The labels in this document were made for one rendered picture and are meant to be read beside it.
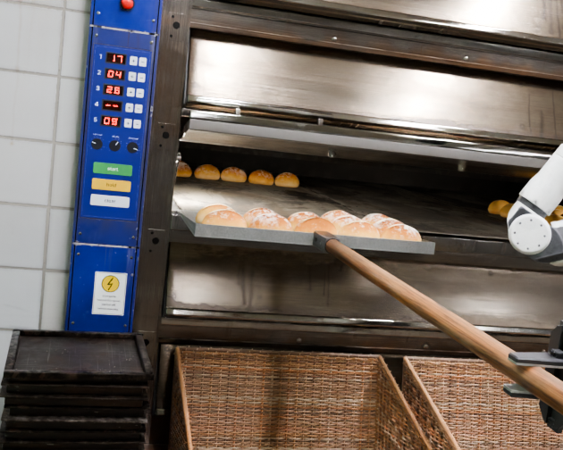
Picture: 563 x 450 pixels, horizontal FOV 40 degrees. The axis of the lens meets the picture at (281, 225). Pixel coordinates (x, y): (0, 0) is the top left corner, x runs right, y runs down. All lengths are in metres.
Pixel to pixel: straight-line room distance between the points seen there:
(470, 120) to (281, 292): 0.67
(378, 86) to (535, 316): 0.79
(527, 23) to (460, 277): 0.70
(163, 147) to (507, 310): 1.04
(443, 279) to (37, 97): 1.15
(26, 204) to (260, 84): 0.63
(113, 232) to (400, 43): 0.86
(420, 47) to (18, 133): 1.01
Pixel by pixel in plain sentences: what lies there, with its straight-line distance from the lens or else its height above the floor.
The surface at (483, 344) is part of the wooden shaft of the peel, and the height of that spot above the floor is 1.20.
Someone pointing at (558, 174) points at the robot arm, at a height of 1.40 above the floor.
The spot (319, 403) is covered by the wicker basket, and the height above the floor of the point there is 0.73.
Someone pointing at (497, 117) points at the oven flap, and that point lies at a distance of 2.12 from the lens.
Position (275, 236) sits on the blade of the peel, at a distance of 1.65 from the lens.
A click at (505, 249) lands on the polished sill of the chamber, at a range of 2.19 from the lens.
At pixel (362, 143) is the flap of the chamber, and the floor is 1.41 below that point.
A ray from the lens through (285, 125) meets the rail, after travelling 1.78.
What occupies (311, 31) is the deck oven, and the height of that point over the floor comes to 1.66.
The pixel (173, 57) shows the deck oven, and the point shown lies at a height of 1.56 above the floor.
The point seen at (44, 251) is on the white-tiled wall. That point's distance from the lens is 1.92.
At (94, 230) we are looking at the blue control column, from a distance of 1.87.
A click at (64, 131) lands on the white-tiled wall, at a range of 1.88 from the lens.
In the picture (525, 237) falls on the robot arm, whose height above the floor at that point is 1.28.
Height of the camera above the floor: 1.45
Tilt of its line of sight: 8 degrees down
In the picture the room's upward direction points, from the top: 7 degrees clockwise
